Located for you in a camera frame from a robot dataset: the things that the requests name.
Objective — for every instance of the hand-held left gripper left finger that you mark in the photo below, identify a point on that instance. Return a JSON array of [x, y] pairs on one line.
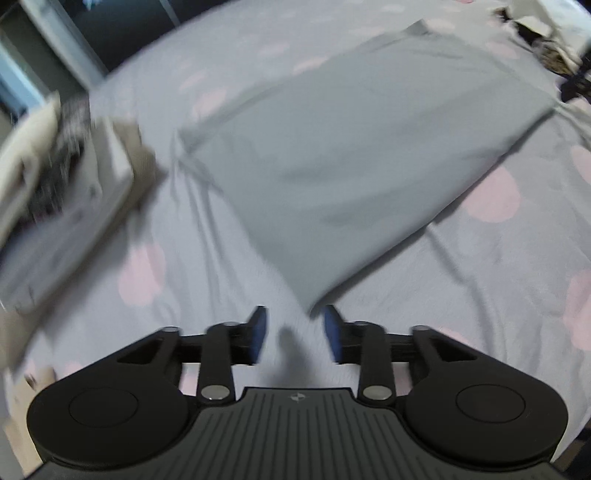
[[258, 334]]

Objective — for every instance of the pink polka dot bedsheet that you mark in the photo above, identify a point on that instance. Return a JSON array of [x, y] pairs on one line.
[[461, 300]]

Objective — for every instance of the black white patterned garment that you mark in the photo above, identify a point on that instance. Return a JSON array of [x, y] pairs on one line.
[[64, 157]]

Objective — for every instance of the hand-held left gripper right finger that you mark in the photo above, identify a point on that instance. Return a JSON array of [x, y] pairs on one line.
[[332, 334]]

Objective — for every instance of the black sliding wardrobe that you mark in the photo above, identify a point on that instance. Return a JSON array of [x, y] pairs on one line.
[[120, 32]]

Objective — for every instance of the grey t-shirt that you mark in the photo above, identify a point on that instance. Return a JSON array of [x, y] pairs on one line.
[[360, 161]]

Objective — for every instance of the beige black striped garment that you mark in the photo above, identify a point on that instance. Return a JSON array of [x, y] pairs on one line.
[[554, 57]]

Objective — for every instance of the folded cream garment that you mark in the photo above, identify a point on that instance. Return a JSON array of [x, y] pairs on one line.
[[23, 152]]

